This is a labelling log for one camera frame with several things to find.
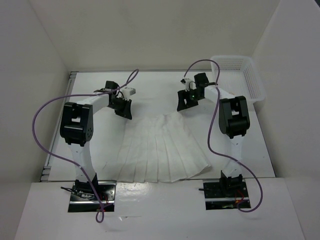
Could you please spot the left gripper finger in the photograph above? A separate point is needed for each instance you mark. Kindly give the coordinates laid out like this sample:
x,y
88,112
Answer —
x,y
121,112
127,110

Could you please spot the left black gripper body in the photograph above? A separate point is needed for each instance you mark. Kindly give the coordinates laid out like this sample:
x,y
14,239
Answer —
x,y
117,105

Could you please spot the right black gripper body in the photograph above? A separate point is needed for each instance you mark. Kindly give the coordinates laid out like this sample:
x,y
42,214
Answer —
x,y
194,95

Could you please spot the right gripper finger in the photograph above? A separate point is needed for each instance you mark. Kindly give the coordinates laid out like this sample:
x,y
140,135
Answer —
x,y
181,100
191,103

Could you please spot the white pleated skirt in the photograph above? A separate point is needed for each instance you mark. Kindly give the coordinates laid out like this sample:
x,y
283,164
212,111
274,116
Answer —
x,y
159,149

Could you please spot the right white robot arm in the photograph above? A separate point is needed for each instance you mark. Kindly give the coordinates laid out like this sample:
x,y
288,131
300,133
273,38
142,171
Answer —
x,y
233,122

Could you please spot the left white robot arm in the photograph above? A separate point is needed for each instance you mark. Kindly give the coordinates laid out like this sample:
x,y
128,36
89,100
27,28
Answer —
x,y
77,128

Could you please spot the white plastic mesh basket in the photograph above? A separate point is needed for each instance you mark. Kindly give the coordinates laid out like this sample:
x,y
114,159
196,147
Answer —
x,y
238,75

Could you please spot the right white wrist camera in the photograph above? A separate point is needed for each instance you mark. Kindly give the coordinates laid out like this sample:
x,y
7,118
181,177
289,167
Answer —
x,y
189,84

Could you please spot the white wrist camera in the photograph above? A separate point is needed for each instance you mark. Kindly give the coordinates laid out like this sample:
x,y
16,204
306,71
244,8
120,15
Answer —
x,y
127,92
189,84

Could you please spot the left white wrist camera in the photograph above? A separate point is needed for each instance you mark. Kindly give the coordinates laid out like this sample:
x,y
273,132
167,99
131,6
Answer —
x,y
127,92

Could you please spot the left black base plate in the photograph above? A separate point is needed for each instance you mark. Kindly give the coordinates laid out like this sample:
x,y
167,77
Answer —
x,y
86,202

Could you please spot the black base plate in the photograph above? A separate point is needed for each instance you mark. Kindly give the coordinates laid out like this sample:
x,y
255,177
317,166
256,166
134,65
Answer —
x,y
86,202
216,198

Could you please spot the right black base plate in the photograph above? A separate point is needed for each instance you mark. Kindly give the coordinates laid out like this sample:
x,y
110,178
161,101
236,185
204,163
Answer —
x,y
216,198

